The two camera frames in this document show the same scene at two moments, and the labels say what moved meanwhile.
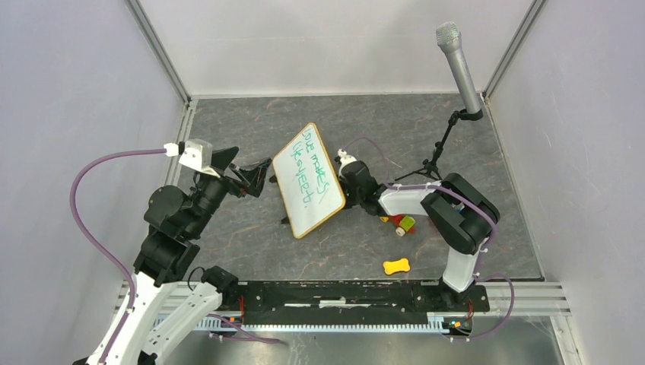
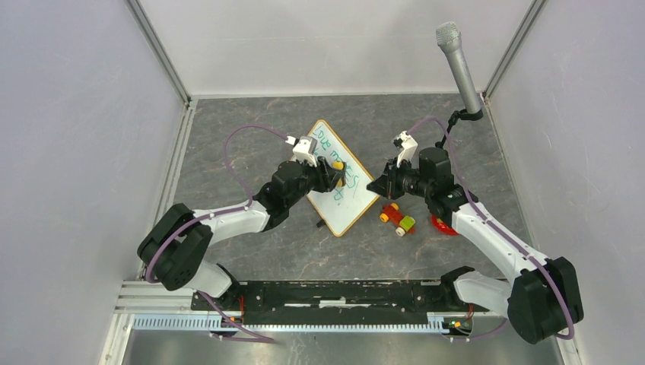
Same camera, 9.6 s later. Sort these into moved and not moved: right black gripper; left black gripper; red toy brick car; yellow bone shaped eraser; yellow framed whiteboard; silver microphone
Moved: yellow framed whiteboard; yellow bone shaped eraser; left black gripper; right black gripper
Not moved: silver microphone; red toy brick car
